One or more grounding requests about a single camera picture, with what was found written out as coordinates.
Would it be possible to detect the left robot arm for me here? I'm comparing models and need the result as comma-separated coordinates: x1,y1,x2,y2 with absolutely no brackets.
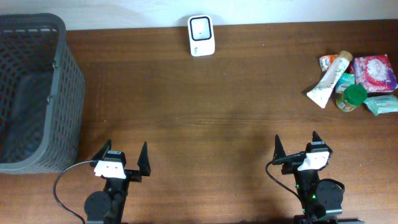
84,140,151,223

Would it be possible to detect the orange tissue packet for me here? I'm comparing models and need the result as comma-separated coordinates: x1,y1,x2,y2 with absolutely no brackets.
319,54,338,72

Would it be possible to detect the dark grey plastic basket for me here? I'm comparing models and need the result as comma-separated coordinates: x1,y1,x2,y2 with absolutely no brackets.
1,13,85,174

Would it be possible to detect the green lid jar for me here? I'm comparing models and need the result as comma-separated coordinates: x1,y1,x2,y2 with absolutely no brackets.
336,84,368,112

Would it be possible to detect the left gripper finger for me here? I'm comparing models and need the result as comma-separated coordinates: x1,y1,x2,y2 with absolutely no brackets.
91,139,111,161
137,141,151,176

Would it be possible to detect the teal tissue packet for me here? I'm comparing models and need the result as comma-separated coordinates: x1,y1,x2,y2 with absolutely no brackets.
335,73,355,94

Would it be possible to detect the mint toilet tissue pack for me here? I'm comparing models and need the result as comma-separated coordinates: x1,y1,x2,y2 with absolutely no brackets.
364,95,398,116

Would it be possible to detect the red purple snack bag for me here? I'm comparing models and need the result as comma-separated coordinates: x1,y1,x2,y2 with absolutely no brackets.
349,54,397,93

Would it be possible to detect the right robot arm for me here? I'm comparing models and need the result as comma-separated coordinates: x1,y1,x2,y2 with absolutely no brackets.
266,131,362,223

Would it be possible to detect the white bamboo print tube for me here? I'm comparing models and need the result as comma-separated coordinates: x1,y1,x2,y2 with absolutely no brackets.
307,51,353,109

